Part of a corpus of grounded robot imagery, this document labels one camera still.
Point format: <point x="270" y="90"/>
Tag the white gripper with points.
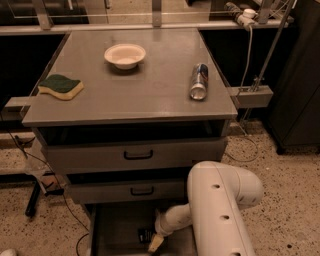
<point x="161" y="225"/>

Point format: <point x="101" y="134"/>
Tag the black rxbar chocolate bar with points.
<point x="145" y="235"/>

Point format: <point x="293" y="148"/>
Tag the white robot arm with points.
<point x="216" y="194"/>

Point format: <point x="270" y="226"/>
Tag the bottom open grey drawer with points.
<point x="114" y="230"/>

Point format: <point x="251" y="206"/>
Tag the middle grey drawer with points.
<point x="127" y="191"/>

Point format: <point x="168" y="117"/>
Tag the top grey drawer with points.
<point x="93" y="158"/>

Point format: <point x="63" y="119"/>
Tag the grey drawer cabinet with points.
<point x="150" y="102"/>

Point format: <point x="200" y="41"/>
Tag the black clamp tool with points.
<point x="48" y="185"/>

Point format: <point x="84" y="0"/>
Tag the silver blue drink can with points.
<point x="199" y="82"/>

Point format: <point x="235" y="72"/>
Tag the dark cabinet at right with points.
<point x="293" y="116"/>

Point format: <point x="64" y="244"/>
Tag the green and yellow sponge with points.
<point x="60" y="87"/>

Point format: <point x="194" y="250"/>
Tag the white paper bowl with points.
<point x="125" y="56"/>

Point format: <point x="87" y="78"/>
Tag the white power strip with plug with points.
<point x="244" y="18"/>

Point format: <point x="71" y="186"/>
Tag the diagonal metal rod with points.
<point x="257" y="81"/>

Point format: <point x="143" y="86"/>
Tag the grey metal bracket block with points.
<point x="250" y="99"/>

